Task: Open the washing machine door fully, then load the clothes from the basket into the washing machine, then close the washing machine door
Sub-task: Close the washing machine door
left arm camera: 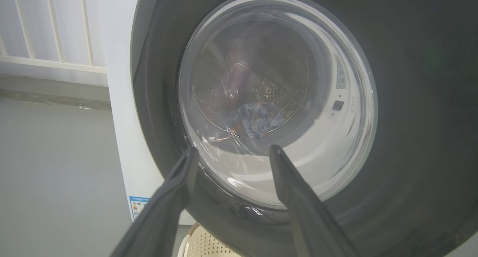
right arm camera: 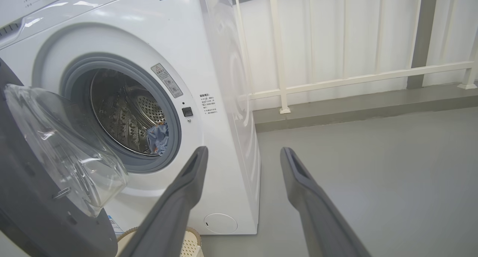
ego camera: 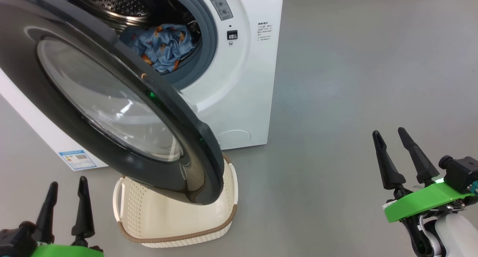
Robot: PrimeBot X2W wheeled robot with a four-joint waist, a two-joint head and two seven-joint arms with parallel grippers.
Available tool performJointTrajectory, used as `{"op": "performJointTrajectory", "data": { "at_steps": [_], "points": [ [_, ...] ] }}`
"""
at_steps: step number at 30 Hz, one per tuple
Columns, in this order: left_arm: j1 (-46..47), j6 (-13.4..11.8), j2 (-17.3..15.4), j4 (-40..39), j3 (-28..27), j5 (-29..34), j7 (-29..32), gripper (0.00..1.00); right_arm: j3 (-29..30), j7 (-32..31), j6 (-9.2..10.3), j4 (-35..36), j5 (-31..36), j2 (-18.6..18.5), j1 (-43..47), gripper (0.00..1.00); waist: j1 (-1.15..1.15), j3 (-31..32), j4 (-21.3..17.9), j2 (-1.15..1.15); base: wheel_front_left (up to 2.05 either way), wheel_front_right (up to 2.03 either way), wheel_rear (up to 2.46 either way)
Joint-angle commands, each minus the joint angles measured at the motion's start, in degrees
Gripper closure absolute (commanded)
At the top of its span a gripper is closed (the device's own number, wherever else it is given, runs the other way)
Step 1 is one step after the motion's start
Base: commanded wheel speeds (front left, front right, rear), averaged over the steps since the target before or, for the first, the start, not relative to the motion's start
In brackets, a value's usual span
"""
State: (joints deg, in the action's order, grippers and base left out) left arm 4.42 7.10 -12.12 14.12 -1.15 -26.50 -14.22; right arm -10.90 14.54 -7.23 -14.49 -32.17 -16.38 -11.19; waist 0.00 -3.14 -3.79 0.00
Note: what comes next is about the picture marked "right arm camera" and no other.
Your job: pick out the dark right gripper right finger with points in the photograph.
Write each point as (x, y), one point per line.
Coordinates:
(317, 219)

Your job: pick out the white metal railing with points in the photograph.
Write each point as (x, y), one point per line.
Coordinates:
(373, 77)

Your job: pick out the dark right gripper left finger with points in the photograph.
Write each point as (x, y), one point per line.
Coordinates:
(175, 212)

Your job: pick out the round white filter cover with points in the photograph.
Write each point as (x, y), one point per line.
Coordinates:
(220, 223)

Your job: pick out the grey rubber door gasket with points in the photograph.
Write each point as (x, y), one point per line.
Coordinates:
(173, 137)

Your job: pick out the black door lock socket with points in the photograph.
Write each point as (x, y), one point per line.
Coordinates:
(187, 111)

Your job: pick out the white front-load washing machine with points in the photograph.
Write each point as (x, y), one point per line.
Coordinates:
(220, 167)

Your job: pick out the black text instruction sticker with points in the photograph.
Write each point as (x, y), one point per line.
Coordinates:
(208, 105)

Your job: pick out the blue fox print garment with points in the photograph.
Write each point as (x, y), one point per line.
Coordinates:
(158, 139)

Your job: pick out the perforated steel washer drum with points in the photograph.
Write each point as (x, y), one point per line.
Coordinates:
(119, 111)

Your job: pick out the blue energy label sticker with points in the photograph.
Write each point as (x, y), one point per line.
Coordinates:
(115, 225)

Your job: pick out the black glass washing machine door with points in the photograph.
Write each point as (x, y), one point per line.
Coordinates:
(22, 197)

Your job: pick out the grey warning sticker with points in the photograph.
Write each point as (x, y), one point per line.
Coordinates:
(167, 80)

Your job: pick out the cream perforated laundry basket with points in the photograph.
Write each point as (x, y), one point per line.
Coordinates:
(188, 244)

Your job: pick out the grey wall pillar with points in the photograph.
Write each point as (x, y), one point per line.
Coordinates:
(422, 33)

